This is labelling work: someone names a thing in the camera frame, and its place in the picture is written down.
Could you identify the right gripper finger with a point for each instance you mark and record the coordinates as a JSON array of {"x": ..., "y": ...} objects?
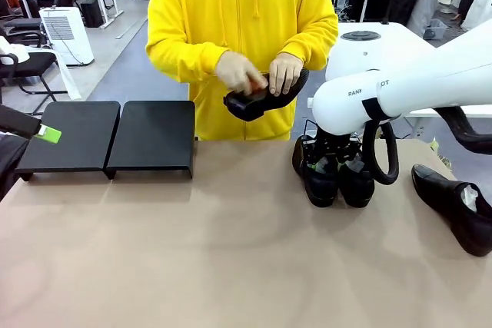
[
  {"x": 342, "y": 162},
  {"x": 319, "y": 163}
]

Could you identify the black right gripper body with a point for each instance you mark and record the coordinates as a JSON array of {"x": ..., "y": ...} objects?
[{"x": 334, "y": 145}]

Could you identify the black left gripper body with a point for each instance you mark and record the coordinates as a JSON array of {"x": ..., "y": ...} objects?
[{"x": 17, "y": 120}]

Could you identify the black leather dress shoe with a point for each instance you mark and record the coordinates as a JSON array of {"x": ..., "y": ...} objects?
[
  {"x": 321, "y": 189},
  {"x": 449, "y": 201},
  {"x": 257, "y": 107},
  {"x": 357, "y": 189}
]

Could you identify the reddish brown shoe brush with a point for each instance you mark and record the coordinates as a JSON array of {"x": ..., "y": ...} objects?
[{"x": 258, "y": 87}]

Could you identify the yellow sleeved left forearm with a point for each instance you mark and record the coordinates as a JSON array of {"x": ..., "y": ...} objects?
[{"x": 319, "y": 44}]

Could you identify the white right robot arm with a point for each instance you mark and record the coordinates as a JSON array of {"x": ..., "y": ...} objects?
[{"x": 346, "y": 105}]

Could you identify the yellow sleeved right forearm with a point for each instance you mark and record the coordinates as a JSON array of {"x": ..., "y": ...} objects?
[{"x": 180, "y": 63}]

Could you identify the black metal shoe stand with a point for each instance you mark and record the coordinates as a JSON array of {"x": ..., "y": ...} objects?
[
  {"x": 73, "y": 136},
  {"x": 153, "y": 136}
]

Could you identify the person's left hand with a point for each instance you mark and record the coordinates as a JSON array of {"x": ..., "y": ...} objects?
[{"x": 286, "y": 72}]

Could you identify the person's right hand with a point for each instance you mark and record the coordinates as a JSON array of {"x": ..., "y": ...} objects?
[{"x": 236, "y": 70}]

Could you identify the black cloth cover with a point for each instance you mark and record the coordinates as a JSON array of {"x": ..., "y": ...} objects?
[{"x": 9, "y": 166}]

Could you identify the white cloth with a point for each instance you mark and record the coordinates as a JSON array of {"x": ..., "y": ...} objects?
[{"x": 67, "y": 74}]

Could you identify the black armrest office chair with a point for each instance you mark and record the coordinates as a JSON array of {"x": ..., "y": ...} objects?
[{"x": 23, "y": 22}]

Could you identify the white air purifier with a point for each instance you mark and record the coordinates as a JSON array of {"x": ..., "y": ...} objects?
[{"x": 69, "y": 36}]

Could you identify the green yellow tape scrap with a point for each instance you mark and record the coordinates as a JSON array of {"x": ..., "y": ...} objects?
[{"x": 444, "y": 159}]

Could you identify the black computer tower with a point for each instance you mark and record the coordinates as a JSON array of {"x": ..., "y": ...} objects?
[{"x": 91, "y": 13}]

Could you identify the large white table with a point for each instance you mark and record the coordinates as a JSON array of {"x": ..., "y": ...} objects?
[{"x": 419, "y": 40}]

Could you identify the white computer case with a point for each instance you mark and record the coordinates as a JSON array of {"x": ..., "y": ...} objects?
[{"x": 338, "y": 1}]

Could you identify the grey plastic bin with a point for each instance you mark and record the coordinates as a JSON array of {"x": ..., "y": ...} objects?
[{"x": 436, "y": 30}]

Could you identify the yellow hoodie torso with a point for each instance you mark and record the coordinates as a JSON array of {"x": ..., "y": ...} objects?
[{"x": 238, "y": 9}]

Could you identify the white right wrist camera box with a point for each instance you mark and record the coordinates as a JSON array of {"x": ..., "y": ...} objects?
[{"x": 310, "y": 102}]

